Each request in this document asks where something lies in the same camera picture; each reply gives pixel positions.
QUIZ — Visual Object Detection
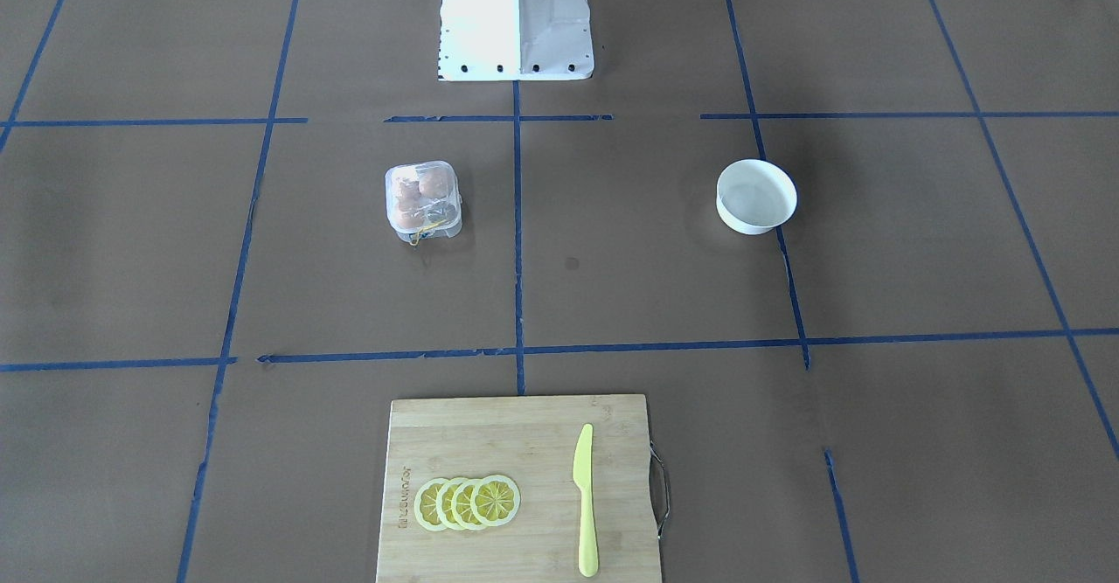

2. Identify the brown egg in box front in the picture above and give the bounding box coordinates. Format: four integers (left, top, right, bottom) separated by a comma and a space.
393, 200, 425, 228

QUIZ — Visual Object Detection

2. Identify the bamboo cutting board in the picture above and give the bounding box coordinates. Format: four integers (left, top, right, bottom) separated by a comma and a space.
375, 393, 662, 582

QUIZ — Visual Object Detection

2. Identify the yellow green rubber band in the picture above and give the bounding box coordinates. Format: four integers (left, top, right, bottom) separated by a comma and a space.
410, 220, 444, 246

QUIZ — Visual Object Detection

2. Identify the brown egg in box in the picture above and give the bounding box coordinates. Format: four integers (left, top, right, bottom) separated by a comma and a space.
391, 171, 422, 200
393, 200, 425, 228

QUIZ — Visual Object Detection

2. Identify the yellow plastic knife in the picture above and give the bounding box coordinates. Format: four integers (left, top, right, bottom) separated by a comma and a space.
572, 423, 600, 579

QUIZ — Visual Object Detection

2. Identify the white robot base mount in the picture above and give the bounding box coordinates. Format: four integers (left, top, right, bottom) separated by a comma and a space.
438, 0, 595, 82

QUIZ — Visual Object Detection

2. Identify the clear plastic egg box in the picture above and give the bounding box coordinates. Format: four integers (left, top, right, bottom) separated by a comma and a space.
384, 160, 463, 244

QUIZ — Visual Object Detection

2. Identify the brown egg from bowl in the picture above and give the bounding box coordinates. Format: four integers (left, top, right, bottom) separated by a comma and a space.
419, 171, 450, 200

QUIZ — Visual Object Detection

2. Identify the white bowl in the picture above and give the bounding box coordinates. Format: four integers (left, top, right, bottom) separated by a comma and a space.
715, 158, 798, 235

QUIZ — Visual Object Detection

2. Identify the brown egg in box rear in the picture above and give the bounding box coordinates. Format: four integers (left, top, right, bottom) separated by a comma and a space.
391, 171, 422, 200

